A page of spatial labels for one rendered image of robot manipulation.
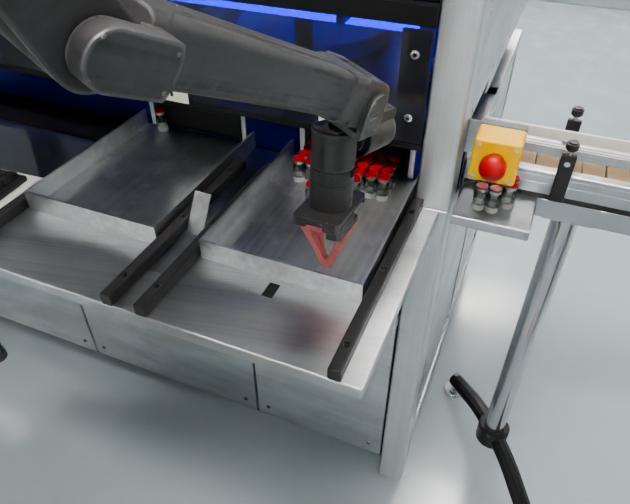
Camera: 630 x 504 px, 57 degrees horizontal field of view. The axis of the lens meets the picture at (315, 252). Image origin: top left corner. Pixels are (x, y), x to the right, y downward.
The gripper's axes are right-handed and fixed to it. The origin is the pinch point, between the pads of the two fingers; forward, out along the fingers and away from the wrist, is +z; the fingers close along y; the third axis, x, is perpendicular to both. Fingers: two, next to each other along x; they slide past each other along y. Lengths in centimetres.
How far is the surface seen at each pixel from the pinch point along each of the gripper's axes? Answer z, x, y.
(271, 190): 2.1, 18.5, 19.6
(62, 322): 71, 96, 33
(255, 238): 3.8, 14.6, 6.3
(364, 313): 3.5, -7.4, -4.4
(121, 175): 2.7, 46.2, 13.1
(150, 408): 89, 64, 29
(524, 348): 41, -32, 45
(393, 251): 1.8, -7.1, 9.4
